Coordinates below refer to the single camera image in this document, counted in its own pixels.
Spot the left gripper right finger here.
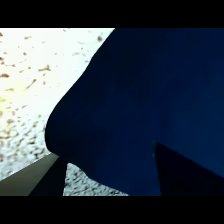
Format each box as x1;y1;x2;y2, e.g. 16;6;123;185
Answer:
154;141;224;197

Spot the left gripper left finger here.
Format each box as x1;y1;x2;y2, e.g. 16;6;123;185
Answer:
0;152;69;197

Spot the dark blue garment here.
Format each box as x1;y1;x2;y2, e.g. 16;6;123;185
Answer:
44;27;224;197

